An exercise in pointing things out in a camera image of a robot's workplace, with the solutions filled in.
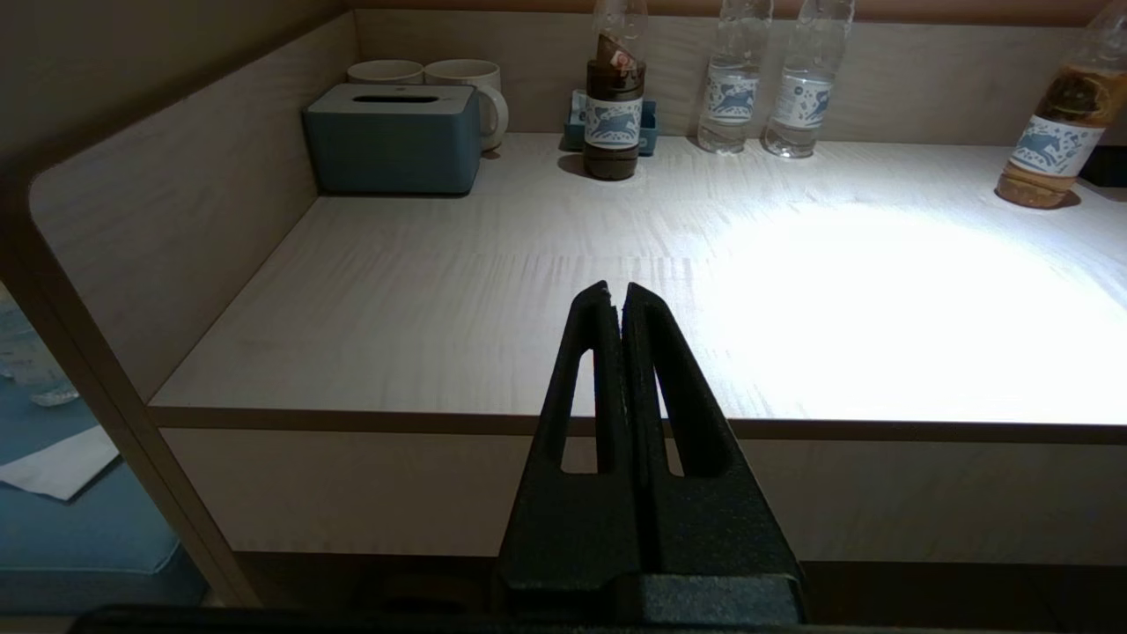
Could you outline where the small blue sachet tray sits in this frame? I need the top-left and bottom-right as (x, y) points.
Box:
(563, 88), (659, 158)

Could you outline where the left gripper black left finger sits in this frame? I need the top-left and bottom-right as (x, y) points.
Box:
(497, 280), (642, 589)

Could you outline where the grey-blue tissue box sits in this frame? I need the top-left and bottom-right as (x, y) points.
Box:
(302, 84), (483, 196)

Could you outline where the white ceramic mug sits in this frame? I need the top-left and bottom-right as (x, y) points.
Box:
(424, 59), (511, 153)
(346, 59), (425, 86)

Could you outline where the clear water plastic bottle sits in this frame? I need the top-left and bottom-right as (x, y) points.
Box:
(696, 0), (774, 156)
(762, 0), (855, 159)

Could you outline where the blue cushion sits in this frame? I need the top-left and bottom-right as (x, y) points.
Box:
(0, 379), (208, 610)

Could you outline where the recessed black socket panel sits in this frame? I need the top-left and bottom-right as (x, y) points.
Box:
(1079, 145), (1127, 190)

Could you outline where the white paper sheet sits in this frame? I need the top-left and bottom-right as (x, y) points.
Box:
(0, 425), (120, 503)

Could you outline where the light wood desk surround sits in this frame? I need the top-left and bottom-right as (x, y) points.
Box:
(0, 9), (1127, 608)

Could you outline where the dark drink plastic bottle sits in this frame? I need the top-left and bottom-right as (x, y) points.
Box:
(582, 0), (648, 182)

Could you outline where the orange tea plastic bottle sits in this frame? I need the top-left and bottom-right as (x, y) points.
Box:
(995, 0), (1127, 210)

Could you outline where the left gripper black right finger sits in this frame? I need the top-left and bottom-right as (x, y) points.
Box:
(622, 283), (804, 578)

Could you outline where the pale crumpled plastic sheet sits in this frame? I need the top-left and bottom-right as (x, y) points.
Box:
(0, 291), (80, 406)

